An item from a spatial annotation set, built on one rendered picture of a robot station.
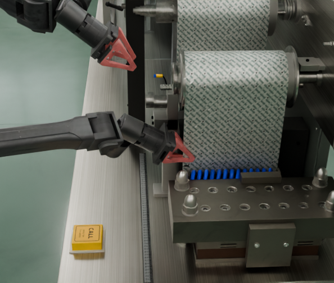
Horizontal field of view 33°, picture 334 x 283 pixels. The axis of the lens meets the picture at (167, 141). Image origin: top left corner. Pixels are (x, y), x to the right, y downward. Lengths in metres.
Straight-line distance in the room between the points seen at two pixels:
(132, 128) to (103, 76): 0.94
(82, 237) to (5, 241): 1.51
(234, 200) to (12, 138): 0.51
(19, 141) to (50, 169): 2.15
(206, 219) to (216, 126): 0.23
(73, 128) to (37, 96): 2.97
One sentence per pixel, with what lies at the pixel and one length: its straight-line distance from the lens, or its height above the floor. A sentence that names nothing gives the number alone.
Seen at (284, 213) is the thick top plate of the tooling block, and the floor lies 1.03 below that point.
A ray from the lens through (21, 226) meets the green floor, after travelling 2.94.
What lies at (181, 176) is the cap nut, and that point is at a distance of 1.31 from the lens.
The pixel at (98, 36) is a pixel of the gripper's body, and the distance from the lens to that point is 1.27.
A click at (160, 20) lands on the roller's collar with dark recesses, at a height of 1.32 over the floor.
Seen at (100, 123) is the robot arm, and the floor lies 1.19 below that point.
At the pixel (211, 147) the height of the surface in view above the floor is 1.10.
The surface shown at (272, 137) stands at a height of 1.12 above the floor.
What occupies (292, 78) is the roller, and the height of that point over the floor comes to 1.27.
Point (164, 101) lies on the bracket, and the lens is 1.39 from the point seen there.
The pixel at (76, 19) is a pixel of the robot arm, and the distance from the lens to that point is 1.26.
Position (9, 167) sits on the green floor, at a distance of 3.41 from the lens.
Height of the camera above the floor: 1.80
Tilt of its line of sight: 30 degrees down
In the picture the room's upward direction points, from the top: 1 degrees clockwise
